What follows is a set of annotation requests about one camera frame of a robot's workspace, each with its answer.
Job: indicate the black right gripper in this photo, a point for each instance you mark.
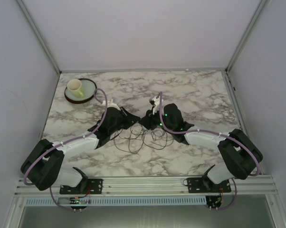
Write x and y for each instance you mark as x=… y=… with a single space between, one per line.
x=147 y=120

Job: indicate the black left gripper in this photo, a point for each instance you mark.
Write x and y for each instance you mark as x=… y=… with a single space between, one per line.
x=130 y=118

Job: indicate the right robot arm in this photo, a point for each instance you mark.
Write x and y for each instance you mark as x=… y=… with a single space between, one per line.
x=240 y=155

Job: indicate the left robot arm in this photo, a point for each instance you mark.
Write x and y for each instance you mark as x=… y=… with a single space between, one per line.
x=43 y=166

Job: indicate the brown rimmed white plate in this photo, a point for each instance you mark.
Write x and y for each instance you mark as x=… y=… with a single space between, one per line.
x=89 y=87

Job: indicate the pale yellow mug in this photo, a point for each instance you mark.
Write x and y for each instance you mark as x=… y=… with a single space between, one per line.
x=75 y=88

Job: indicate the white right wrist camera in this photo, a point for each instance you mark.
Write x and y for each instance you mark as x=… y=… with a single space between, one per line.
x=155 y=102

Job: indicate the aluminium back rail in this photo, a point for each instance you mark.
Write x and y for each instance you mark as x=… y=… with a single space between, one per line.
x=142 y=70

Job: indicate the aluminium rail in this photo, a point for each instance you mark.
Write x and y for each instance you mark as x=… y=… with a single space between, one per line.
x=179 y=185
x=142 y=70

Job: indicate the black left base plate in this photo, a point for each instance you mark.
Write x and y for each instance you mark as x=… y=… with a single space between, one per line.
x=89 y=186

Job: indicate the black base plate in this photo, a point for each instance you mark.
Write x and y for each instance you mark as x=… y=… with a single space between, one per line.
x=89 y=186
x=204 y=185

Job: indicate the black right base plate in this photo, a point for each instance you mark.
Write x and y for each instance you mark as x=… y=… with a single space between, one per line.
x=204 y=185

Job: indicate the grey slotted cable duct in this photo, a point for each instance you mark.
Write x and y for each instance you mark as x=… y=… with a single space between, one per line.
x=117 y=201

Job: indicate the aluminium front rail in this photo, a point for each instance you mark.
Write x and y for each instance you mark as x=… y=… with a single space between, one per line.
x=179 y=185

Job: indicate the aluminium frame post right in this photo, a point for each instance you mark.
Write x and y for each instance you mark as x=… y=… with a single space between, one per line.
x=247 y=33

